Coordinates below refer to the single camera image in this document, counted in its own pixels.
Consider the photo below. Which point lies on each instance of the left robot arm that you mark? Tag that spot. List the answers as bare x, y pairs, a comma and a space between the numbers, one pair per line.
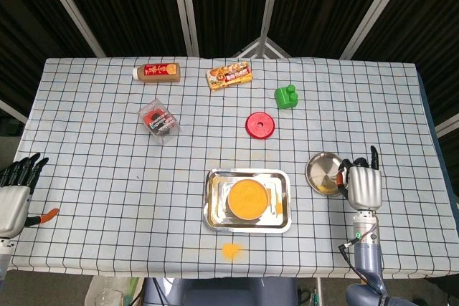
4, 256

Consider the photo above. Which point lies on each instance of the clear box of coffee capsules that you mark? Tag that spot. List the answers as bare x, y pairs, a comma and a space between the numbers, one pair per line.
159, 123

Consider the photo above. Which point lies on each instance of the dark folding screen white frame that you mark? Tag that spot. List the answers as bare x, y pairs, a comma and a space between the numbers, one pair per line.
125, 8

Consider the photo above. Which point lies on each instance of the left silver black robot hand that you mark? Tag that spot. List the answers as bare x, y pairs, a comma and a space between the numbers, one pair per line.
10, 205

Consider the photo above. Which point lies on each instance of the spilled yellow powder heap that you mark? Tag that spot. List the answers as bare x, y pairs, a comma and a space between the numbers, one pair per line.
232, 250

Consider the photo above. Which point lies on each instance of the green toy building block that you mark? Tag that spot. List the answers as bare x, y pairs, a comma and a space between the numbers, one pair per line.
285, 100

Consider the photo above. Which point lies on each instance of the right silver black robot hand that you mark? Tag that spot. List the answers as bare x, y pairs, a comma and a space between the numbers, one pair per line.
364, 187

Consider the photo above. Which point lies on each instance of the red plastic disc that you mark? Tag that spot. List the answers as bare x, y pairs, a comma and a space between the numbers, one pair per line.
254, 127

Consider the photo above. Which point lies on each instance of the white grid-patterned tablecloth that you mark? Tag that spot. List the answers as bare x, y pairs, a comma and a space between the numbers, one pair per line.
107, 177

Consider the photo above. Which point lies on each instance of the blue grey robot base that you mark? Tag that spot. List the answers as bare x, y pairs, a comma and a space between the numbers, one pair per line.
215, 293

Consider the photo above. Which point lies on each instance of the rectangular steel tray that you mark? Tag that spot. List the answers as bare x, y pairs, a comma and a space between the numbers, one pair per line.
215, 213

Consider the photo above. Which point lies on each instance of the oval steel plate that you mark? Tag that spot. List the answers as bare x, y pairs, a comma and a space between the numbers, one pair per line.
322, 173

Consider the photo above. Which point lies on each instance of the white bowl of yellow powder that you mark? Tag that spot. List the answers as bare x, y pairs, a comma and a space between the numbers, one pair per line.
249, 198

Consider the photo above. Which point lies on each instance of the clear plastic bag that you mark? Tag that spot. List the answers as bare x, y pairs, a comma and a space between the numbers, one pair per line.
107, 293

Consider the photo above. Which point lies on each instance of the brown drink bottle red label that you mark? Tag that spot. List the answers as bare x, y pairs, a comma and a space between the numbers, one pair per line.
157, 73

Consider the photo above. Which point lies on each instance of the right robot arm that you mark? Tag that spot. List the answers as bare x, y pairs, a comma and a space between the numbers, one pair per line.
367, 259

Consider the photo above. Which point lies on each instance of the yellow curry box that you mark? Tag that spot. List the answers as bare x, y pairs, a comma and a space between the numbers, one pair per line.
229, 76

